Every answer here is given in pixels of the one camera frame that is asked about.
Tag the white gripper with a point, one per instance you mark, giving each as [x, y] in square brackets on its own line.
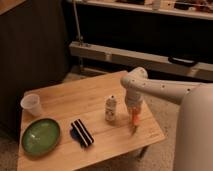
[134, 105]

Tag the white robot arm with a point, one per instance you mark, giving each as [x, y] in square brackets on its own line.
[194, 132]

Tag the white ceramic cup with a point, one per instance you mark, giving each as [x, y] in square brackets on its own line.
[31, 103]

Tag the white small bottle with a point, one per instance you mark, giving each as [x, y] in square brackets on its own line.
[110, 108]

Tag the black white striped sponge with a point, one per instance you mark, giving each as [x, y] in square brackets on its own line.
[80, 133]

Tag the wooden table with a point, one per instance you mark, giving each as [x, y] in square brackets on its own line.
[85, 100]

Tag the metal stand pole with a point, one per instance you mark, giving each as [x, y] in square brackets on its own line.
[79, 36]

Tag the green bowl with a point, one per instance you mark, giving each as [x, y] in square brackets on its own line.
[40, 137]

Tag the upper shelf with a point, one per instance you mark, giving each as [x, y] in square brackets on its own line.
[142, 8]

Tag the long grey case with handle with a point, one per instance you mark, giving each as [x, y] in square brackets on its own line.
[148, 61]

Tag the black case handle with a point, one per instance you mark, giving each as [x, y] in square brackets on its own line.
[182, 62]

